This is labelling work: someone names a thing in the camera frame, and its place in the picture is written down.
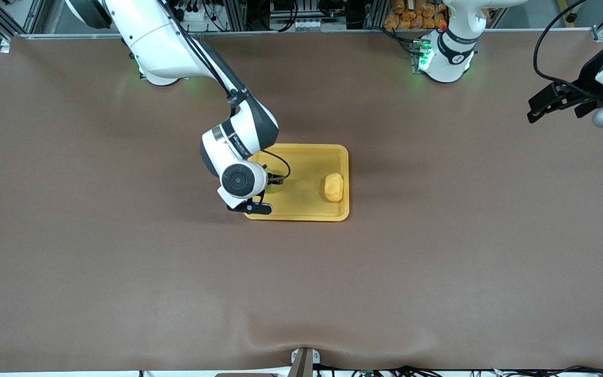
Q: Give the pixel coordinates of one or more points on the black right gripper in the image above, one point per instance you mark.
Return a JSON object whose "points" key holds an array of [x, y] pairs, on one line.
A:
{"points": [[270, 180]]}

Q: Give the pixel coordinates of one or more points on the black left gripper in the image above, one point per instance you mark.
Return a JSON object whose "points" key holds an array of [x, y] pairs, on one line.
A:
{"points": [[585, 82]]}

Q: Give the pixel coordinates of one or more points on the yellow potato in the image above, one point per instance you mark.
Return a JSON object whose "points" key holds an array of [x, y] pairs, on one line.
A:
{"points": [[334, 187]]}

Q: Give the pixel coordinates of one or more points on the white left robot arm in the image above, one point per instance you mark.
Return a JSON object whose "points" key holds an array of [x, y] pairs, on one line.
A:
{"points": [[448, 63]]}

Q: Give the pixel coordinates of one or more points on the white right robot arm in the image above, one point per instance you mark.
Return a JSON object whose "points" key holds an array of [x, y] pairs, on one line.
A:
{"points": [[160, 42]]}

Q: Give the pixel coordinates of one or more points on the yellow plastic tray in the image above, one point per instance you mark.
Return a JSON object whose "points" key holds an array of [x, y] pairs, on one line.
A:
{"points": [[306, 199]]}

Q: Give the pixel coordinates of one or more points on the brown table cover mat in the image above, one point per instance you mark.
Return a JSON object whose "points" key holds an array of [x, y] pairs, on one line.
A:
{"points": [[301, 288]]}

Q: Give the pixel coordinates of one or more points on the grey terminal block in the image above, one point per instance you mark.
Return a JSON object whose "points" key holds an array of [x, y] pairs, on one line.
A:
{"points": [[312, 24]]}

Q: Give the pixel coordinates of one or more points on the bag of orange buns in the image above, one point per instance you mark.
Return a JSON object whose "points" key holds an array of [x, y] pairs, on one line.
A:
{"points": [[411, 18]]}

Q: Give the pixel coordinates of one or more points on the white power strip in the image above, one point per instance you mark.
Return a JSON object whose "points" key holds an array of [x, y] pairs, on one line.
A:
{"points": [[198, 15]]}

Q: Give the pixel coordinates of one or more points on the metal corner bracket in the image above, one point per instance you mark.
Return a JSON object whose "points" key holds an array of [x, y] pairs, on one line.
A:
{"points": [[601, 34]]}

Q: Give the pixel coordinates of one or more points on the aluminium edge rail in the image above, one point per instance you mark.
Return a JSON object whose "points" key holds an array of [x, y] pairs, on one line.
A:
{"points": [[333, 32]]}

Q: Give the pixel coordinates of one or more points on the aluminium frame post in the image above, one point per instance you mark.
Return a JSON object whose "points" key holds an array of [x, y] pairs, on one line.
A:
{"points": [[376, 14], [236, 15]]}

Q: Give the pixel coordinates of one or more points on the small metal edge bracket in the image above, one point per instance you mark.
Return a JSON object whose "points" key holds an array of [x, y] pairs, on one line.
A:
{"points": [[5, 46]]}

